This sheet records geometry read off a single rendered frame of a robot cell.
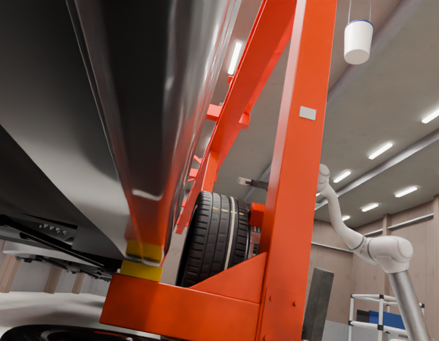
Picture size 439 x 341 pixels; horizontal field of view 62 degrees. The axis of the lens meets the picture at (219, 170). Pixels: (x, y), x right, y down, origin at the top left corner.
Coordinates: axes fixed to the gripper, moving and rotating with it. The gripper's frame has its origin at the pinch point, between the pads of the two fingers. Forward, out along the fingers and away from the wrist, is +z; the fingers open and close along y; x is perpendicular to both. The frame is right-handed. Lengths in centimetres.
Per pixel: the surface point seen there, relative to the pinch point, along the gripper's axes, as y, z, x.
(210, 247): -22.6, 23.8, -27.4
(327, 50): -17, -14, 69
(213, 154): 373, -186, -10
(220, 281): -46, 31, -31
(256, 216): -17.0, 0.2, -12.6
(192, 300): -47, 40, -38
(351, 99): 571, -666, 211
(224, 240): -22.3, 17.3, -23.8
